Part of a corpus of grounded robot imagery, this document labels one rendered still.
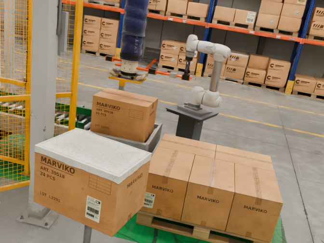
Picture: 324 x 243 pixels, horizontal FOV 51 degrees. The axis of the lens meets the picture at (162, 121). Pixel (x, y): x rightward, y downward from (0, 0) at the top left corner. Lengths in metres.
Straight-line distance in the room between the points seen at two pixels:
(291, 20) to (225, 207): 8.05
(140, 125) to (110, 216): 1.60
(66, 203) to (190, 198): 1.22
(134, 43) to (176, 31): 8.62
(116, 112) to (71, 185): 1.54
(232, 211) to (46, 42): 2.02
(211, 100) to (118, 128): 1.19
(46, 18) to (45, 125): 0.81
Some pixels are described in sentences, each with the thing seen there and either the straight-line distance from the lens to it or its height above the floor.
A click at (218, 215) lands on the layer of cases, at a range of 3.07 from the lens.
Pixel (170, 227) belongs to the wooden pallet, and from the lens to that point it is 3.25.
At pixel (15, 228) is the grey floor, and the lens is 3.19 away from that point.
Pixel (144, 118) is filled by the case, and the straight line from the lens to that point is 3.41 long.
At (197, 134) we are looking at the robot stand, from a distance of 4.28.
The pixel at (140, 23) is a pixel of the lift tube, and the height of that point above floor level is 1.72.
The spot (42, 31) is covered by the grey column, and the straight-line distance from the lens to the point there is 2.64.
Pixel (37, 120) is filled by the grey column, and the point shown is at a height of 0.94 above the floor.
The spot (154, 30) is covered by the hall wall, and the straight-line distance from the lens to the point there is 12.20.
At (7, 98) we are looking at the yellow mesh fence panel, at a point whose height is 1.00.
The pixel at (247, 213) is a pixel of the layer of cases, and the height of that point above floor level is 0.37.
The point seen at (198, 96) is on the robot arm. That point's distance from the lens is 4.09.
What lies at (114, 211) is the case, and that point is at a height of 0.79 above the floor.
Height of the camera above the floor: 1.93
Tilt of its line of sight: 19 degrees down
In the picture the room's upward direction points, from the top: 9 degrees clockwise
